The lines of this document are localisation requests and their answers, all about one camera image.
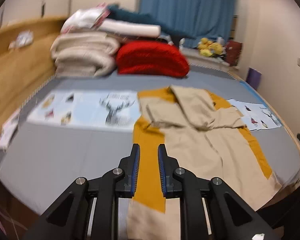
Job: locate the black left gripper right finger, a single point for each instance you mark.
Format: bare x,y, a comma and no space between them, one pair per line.
169,185

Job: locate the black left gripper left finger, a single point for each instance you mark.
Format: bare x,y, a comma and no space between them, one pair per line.
130,166

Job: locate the beige and mustard garment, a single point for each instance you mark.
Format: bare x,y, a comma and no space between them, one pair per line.
207,137

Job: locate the light blue printed bed runner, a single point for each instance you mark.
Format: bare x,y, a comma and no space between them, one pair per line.
105,110

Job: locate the purple box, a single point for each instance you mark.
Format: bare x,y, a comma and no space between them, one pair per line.
253,78

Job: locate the dark red bag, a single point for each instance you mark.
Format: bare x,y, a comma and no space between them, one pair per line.
233,51

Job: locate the red folded blanket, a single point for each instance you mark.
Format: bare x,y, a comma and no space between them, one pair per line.
151,58

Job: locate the yellow plush toys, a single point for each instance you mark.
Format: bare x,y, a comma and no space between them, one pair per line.
208,48

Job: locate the cream folded blanket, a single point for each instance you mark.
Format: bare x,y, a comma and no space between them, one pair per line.
84,54

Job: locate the white rolled cloth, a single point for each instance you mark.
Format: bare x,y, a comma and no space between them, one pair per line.
130,29

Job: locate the blue curtain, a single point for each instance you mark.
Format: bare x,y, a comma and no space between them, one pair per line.
197,18

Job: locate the white pink printed cloth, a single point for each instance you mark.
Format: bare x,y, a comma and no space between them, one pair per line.
86,19

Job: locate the teal folded blanket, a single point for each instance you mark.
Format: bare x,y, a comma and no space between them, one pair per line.
135,17

